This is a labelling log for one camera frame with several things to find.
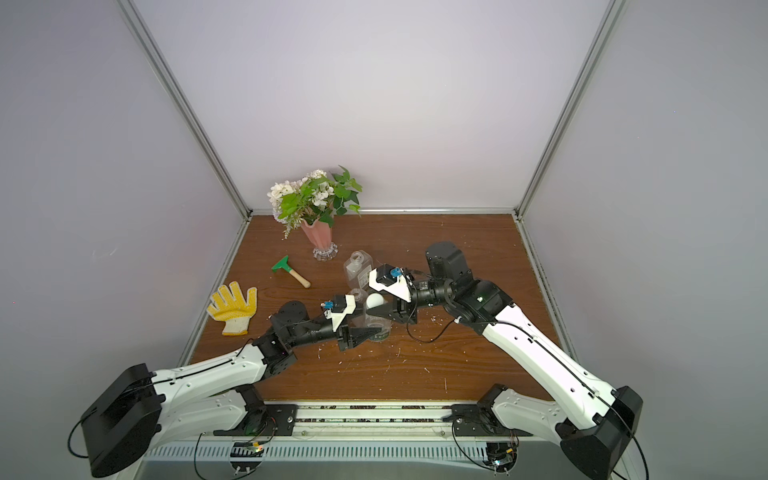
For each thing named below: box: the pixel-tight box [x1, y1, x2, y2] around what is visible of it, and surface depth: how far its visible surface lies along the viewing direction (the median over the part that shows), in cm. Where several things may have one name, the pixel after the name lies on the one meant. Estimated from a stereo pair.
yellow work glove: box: [206, 281, 258, 336], surface depth 96 cm
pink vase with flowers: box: [267, 167, 363, 261], surface depth 89 cm
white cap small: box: [366, 292, 384, 309], surface depth 62 cm
